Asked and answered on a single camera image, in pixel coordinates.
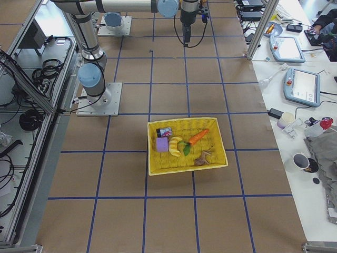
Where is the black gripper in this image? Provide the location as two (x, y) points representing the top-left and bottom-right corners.
(180, 0), (198, 44)

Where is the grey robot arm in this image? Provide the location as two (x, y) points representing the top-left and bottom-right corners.
(54, 1), (201, 108)

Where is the white bowl with item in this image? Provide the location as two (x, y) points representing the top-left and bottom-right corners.
(263, 21), (283, 37)

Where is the far teach pendant tablet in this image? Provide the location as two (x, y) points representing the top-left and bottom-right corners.
(269, 35), (306, 63)

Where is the teach pendant tablet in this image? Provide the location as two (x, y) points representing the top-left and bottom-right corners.
(283, 68), (321, 108)
(269, 35), (306, 63)

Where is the small dark label can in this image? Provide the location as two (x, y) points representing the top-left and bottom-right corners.
(156, 127), (172, 138)

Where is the orange toy carrot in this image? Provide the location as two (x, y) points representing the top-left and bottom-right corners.
(179, 129), (209, 156)

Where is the purple foam block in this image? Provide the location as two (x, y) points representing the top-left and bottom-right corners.
(156, 137), (169, 152)

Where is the yellow plastic woven basket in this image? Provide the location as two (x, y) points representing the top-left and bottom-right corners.
(147, 117), (229, 176)

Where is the black power adapter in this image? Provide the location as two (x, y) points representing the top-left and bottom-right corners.
(267, 108), (284, 119)

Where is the yellow toy bread croissant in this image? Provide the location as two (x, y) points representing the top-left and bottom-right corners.
(168, 136), (183, 157)

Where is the near teach pendant tablet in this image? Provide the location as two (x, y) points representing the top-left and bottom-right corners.
(283, 68), (321, 108)

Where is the brown toy animal figure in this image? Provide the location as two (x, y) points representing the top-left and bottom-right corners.
(194, 150), (212, 166)

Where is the white lilac cup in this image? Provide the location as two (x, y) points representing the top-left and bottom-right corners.
(277, 112), (295, 129)

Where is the black monitor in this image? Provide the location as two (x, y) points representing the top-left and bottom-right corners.
(15, 19), (47, 56)

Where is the red round object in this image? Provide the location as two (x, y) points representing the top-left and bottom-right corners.
(320, 117), (333, 131)

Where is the grey cloth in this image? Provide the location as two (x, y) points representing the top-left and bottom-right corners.
(304, 131), (336, 224)

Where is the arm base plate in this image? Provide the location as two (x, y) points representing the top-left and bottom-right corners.
(97, 13), (132, 37)
(75, 82), (122, 116)

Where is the aluminium frame post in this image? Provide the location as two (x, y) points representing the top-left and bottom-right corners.
(246, 0), (279, 60)

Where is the black coiled cable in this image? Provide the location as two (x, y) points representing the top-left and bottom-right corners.
(19, 108), (44, 132)

